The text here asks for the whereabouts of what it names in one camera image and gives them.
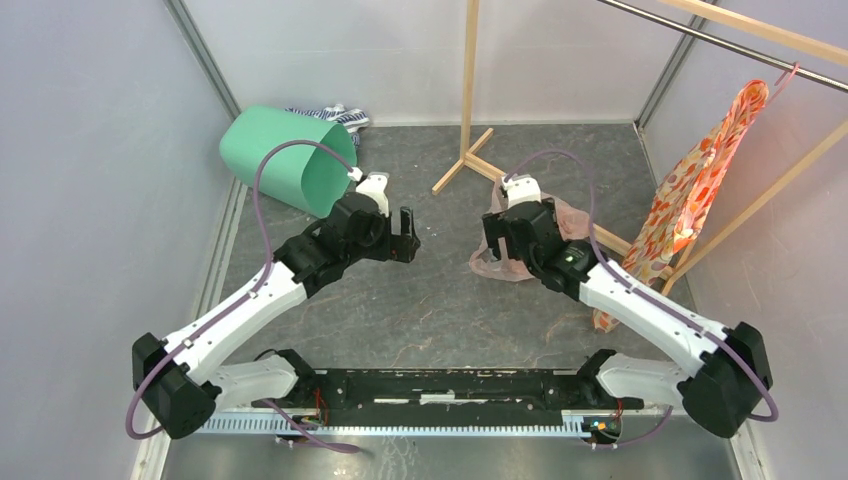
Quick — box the pink plastic trash bag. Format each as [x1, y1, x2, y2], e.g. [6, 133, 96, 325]
[468, 179, 589, 282]

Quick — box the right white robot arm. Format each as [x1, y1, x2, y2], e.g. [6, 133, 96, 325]
[482, 200, 779, 438]

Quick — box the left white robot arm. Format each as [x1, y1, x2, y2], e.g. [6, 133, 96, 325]
[131, 192, 420, 439]

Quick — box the blue striped cloth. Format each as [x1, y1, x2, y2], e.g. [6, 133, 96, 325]
[285, 104, 371, 149]

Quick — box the floral orange garment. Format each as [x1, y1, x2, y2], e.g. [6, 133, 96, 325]
[592, 79, 770, 333]

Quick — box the wooden clothes rack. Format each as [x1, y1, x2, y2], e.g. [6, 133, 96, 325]
[431, 1, 847, 294]

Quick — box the pink clothes hanger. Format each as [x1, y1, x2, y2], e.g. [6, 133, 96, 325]
[764, 62, 800, 108]

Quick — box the metal hanging rod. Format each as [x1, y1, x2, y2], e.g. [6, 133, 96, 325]
[599, 0, 847, 93]

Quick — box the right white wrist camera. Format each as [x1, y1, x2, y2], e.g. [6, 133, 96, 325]
[501, 174, 542, 210]

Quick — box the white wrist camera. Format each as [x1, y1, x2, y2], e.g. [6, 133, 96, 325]
[347, 167, 390, 218]
[501, 174, 542, 210]

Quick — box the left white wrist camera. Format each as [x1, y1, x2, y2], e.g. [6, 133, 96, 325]
[347, 167, 390, 218]

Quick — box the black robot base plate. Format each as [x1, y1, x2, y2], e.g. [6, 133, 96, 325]
[274, 349, 645, 427]

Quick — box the slotted cable duct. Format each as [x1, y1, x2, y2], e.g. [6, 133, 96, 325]
[198, 411, 591, 439]

